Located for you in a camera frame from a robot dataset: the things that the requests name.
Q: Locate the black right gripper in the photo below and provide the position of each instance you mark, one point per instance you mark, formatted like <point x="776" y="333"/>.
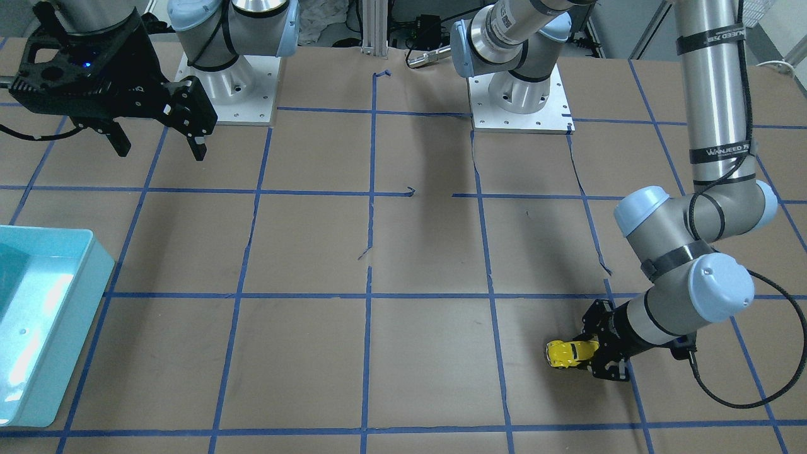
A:
<point x="135" y="94"/>

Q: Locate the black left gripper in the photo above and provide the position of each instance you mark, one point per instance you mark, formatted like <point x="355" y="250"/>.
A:
<point x="616" y="330"/>

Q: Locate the teal plastic bin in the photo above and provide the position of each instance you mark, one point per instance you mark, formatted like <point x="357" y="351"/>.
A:
<point x="52" y="282"/>

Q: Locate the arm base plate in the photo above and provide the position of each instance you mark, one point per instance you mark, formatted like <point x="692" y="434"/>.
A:
<point x="502" y="103"/>
<point x="243" y="94"/>

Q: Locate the yellow beetle toy car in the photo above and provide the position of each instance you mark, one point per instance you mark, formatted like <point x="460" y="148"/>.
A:
<point x="571" y="354"/>

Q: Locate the aluminium frame post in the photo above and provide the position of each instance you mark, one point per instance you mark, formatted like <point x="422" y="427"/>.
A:
<point x="374" y="28"/>

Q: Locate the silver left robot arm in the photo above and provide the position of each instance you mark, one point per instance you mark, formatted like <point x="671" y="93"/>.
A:
<point x="692" y="285"/>

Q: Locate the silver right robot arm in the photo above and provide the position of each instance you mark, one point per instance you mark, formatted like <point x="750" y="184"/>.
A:
<point x="213" y="35"/>

